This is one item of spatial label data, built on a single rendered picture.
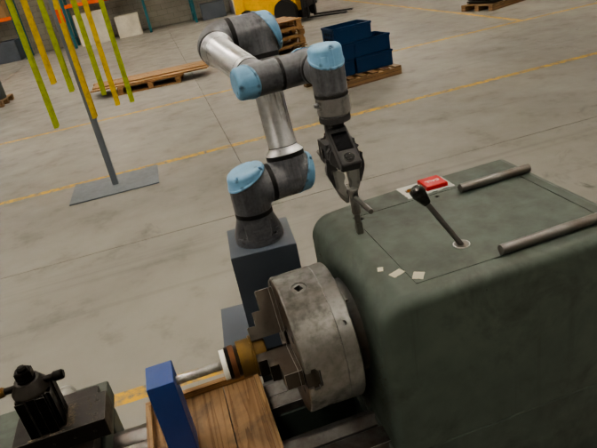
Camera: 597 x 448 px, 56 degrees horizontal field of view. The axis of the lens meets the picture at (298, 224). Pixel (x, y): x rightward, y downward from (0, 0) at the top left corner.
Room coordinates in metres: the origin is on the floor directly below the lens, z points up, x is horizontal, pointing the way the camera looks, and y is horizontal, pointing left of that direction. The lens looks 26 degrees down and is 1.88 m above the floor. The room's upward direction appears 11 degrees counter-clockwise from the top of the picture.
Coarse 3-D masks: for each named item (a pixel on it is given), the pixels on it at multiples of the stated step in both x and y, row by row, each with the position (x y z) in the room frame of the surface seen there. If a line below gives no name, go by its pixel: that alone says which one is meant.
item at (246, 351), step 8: (248, 336) 1.04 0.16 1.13; (240, 344) 1.02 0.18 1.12; (248, 344) 1.02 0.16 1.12; (256, 344) 1.02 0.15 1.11; (264, 344) 1.02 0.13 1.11; (224, 352) 1.01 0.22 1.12; (232, 352) 1.01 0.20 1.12; (240, 352) 1.00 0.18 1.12; (248, 352) 1.00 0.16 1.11; (256, 352) 1.01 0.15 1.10; (232, 360) 0.99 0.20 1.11; (240, 360) 0.99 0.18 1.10; (248, 360) 0.99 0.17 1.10; (256, 360) 0.99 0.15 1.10; (232, 368) 0.98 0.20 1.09; (240, 368) 0.99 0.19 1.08; (248, 368) 0.98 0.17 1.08; (256, 368) 0.99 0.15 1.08; (232, 376) 0.98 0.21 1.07; (240, 376) 0.99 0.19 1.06; (248, 376) 0.99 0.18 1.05
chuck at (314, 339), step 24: (288, 288) 1.03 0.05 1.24; (312, 288) 1.02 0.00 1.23; (288, 312) 0.97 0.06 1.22; (312, 312) 0.96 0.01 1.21; (288, 336) 1.02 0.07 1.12; (312, 336) 0.93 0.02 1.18; (336, 336) 0.93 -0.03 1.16; (312, 360) 0.90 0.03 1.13; (336, 360) 0.91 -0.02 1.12; (336, 384) 0.90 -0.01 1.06; (312, 408) 0.91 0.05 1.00
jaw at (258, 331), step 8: (264, 288) 1.10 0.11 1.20; (256, 296) 1.09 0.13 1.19; (264, 296) 1.09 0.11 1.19; (272, 296) 1.09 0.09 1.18; (264, 304) 1.08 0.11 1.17; (272, 304) 1.08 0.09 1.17; (256, 312) 1.07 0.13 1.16; (264, 312) 1.07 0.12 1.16; (272, 312) 1.07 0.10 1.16; (256, 320) 1.06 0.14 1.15; (264, 320) 1.06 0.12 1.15; (272, 320) 1.06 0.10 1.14; (280, 320) 1.06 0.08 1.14; (248, 328) 1.05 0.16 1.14; (256, 328) 1.05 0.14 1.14; (264, 328) 1.05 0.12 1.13; (272, 328) 1.05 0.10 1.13; (280, 328) 1.05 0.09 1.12; (256, 336) 1.04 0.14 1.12; (264, 336) 1.04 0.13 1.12
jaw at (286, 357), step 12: (276, 348) 1.01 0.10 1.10; (288, 348) 1.00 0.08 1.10; (264, 360) 0.97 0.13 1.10; (276, 360) 0.96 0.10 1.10; (288, 360) 0.96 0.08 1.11; (264, 372) 0.97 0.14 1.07; (276, 372) 0.95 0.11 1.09; (288, 372) 0.91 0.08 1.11; (300, 372) 0.91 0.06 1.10; (312, 372) 0.90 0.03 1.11; (288, 384) 0.90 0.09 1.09; (300, 384) 0.91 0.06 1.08; (312, 384) 0.90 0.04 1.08
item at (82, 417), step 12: (96, 396) 1.07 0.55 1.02; (108, 396) 1.08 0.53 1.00; (72, 408) 1.04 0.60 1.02; (84, 408) 1.04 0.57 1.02; (96, 408) 1.03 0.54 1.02; (108, 408) 1.05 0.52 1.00; (84, 420) 0.99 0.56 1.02; (96, 420) 0.99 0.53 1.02; (108, 420) 1.01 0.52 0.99; (24, 432) 1.00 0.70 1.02; (60, 432) 0.97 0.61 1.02; (72, 432) 0.97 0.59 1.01; (84, 432) 0.98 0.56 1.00; (96, 432) 0.98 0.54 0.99; (108, 432) 0.99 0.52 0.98; (12, 444) 0.96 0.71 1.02; (24, 444) 0.96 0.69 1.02; (36, 444) 0.96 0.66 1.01; (48, 444) 0.96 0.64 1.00; (60, 444) 0.97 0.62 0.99; (72, 444) 0.97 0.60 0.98
